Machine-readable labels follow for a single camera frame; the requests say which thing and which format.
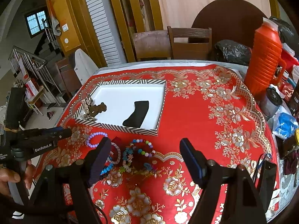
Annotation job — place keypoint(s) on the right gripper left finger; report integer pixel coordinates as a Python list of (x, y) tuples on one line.
[(95, 161)]

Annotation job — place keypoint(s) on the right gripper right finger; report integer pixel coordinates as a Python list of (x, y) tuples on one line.
[(195, 161)]

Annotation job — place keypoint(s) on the leopard print bow scrunchie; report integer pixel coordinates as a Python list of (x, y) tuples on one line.
[(85, 113)]

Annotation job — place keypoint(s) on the person's left hand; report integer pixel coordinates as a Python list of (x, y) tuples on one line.
[(10, 176)]

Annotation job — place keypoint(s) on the small colourful hair clips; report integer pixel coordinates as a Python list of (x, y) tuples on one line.
[(151, 166)]

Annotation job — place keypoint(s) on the red floral tablecloth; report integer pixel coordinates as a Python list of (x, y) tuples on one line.
[(209, 105)]

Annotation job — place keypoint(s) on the brown striped scrunchie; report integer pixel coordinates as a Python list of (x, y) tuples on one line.
[(97, 109)]

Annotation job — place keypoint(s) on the black fabric pouch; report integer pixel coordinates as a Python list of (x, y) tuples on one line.
[(137, 117)]

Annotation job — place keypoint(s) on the striped white tray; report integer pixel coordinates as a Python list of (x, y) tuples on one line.
[(120, 97)]

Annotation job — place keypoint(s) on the metal stair railing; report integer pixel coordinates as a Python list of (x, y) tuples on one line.
[(37, 66)]

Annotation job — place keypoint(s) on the grey lidded cup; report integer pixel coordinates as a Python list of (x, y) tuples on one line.
[(270, 103)]

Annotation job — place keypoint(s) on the blue plastic bag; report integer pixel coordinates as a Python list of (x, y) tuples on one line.
[(284, 125)]

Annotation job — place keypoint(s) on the white ironing board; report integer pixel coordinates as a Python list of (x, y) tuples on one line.
[(84, 66)]

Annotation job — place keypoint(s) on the wooden chair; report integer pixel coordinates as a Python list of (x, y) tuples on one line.
[(190, 43)]

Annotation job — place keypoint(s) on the black plastic bag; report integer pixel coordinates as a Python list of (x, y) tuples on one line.
[(232, 52)]

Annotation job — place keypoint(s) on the orange ribbed thermos jug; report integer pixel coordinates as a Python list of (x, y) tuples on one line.
[(266, 65)]

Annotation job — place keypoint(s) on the dark round tabletop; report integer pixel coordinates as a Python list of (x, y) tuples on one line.
[(235, 20)]

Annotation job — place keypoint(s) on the white louvered door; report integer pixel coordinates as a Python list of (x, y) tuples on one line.
[(103, 32)]

